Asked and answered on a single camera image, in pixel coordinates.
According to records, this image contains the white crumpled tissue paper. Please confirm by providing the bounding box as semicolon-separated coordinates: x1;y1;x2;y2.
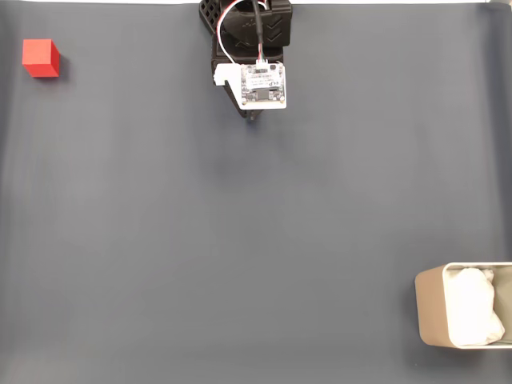
446;267;506;347

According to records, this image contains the black camera cable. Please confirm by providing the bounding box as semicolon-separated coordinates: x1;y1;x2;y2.
250;0;268;67

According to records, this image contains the white camera circuit board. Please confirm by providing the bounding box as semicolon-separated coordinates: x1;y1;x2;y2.
239;62;288;110

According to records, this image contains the red cube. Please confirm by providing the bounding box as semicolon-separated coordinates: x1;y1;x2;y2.
22;38;61;78

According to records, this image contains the white red servo wire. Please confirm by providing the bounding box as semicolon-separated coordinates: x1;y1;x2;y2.
217;0;242;65

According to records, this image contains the silver metal tin box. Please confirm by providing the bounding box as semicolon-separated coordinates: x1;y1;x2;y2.
414;262;512;350

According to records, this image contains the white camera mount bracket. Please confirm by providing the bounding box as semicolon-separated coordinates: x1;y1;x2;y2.
214;62;242;87

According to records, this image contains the dark grey table mat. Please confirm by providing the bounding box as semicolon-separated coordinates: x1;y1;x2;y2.
0;2;512;384

